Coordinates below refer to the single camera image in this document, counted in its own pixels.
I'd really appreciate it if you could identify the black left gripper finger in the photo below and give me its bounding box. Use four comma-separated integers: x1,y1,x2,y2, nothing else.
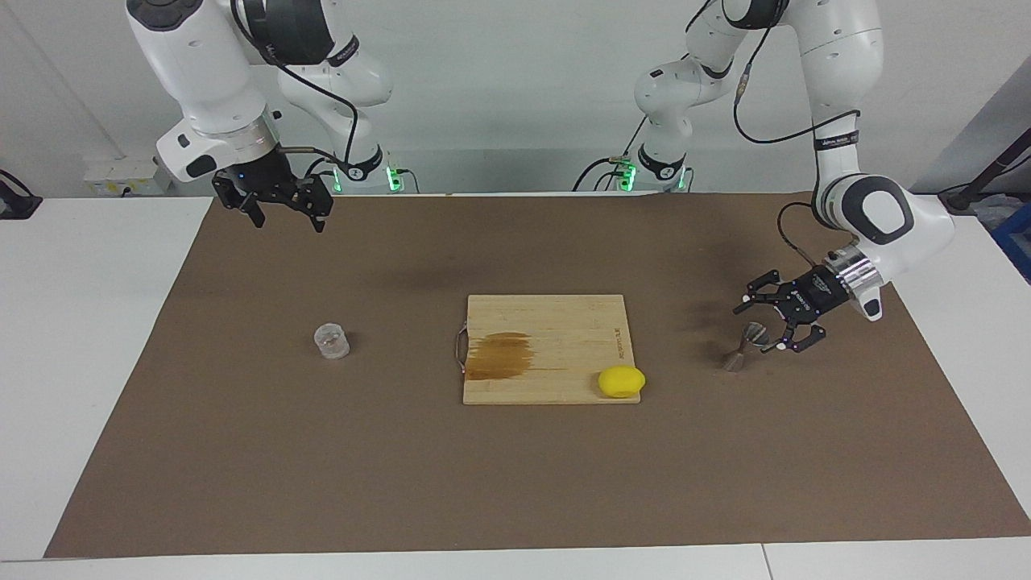
763,318,826,354
733,270,794,315

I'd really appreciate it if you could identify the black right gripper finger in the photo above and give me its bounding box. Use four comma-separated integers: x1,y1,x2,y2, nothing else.
216,179,267,229
300,176,333,234

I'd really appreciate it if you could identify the steel jigger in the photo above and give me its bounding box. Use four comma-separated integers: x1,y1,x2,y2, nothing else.
721,322,770,373

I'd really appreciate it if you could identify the clear glass cup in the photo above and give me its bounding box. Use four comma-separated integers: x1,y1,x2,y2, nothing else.
313,323,351,360

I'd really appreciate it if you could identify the yellow lemon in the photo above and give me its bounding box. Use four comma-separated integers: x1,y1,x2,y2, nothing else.
598,366,646,400

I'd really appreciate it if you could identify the black tripod stand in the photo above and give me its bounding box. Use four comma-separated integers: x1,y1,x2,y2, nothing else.
938,125,1031,214

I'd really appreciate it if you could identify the clear plastic bag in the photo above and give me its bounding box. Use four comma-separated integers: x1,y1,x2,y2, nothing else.
971,193,1020,230

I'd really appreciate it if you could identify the blue plastic box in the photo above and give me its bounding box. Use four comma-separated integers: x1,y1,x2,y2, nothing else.
992,201,1031,283

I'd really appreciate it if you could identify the wooden cutting board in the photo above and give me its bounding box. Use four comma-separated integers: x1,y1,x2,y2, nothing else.
455,294,642,405

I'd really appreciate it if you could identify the black clamp stand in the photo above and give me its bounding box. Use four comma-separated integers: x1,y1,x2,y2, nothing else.
0,169,43,220

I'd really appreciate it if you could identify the brown table mat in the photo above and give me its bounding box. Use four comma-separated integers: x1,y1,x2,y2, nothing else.
44,192,1031,558

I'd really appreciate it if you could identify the black base cable bundle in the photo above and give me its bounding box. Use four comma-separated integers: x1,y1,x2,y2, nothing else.
573,121,649,193
304,157,339,194

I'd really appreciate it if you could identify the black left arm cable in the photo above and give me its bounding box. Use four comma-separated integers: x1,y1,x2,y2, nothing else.
731,0,863,267

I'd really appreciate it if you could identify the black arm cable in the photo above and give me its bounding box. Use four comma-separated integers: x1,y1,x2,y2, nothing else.
230,0,359,174
731,0,863,267

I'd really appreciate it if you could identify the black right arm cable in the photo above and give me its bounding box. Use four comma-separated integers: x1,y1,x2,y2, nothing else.
230,0,359,174

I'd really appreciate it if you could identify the white wall socket box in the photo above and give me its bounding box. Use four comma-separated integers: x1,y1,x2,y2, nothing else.
83,157,174,197

